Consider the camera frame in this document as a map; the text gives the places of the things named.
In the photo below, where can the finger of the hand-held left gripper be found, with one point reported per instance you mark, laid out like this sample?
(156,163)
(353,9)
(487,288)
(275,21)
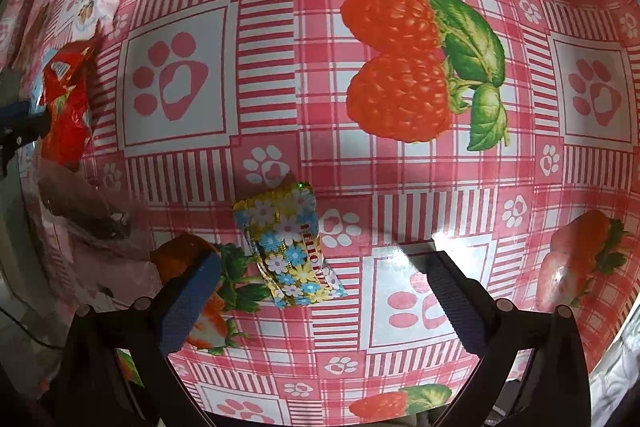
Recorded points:
(15,111)

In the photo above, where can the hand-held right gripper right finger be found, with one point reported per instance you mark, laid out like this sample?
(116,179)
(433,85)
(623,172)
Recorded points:
(455,307)

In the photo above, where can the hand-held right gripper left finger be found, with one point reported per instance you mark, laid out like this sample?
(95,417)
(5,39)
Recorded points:
(192,302)

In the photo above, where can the red snack packet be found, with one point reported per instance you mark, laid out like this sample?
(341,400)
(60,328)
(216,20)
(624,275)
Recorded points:
(67,117)

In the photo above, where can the gold floral candy packet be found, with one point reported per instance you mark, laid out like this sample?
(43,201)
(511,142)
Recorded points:
(287,237)

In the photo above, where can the clear packet with dark snack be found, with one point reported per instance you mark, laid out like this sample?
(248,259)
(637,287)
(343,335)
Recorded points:
(95,219)

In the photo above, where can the white cloth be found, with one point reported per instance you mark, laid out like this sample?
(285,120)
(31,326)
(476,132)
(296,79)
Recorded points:
(617,382)

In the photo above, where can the pink checked strawberry tablecloth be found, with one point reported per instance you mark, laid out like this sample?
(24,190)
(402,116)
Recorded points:
(320,157)

